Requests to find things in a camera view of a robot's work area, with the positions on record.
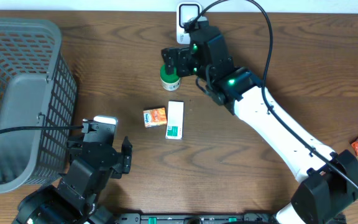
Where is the green lid white jar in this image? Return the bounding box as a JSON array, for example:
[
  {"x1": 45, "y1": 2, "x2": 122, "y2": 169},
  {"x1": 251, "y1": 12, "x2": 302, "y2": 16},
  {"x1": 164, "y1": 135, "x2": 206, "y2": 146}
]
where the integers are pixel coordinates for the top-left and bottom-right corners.
[{"x1": 160, "y1": 65, "x2": 181, "y2": 91}]

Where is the orange tissue pack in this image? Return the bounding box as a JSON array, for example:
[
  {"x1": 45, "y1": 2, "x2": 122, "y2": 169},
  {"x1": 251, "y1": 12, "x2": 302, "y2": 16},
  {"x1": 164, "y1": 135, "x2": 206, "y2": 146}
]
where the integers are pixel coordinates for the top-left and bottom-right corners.
[{"x1": 143, "y1": 108, "x2": 167, "y2": 128}]

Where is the white green medicine box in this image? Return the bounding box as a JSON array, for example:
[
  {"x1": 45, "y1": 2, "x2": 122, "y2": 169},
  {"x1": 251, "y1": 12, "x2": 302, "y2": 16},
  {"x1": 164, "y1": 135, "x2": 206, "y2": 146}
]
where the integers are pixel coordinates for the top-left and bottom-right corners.
[{"x1": 165, "y1": 101, "x2": 184, "y2": 140}]

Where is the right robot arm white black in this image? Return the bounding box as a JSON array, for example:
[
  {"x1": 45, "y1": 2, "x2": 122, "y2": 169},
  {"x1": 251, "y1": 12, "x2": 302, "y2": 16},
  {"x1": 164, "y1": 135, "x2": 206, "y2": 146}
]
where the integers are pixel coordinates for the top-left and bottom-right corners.
[{"x1": 161, "y1": 21, "x2": 358, "y2": 223}]

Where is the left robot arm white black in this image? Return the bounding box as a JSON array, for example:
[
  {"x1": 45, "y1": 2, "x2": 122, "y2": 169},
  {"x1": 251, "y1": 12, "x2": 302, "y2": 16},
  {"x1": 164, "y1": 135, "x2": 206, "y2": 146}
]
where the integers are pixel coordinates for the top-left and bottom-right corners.
[{"x1": 13, "y1": 115, "x2": 132, "y2": 224}]

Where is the white barcode scanner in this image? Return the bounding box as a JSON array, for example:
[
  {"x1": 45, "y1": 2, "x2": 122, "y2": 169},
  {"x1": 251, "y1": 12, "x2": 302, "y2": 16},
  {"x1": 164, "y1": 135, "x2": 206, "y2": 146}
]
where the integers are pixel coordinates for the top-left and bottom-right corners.
[{"x1": 176, "y1": 2, "x2": 203, "y2": 45}]

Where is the grey plastic mesh basket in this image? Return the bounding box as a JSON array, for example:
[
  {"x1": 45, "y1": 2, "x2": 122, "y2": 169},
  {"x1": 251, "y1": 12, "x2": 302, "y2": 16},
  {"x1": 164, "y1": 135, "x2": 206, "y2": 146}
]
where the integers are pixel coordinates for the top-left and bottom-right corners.
[{"x1": 0, "y1": 18, "x2": 77, "y2": 194}]

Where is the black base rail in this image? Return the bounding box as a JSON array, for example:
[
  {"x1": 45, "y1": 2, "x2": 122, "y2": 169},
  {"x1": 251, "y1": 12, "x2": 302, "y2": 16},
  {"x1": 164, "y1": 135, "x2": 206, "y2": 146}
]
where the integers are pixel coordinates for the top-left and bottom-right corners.
[{"x1": 115, "y1": 213, "x2": 278, "y2": 224}]

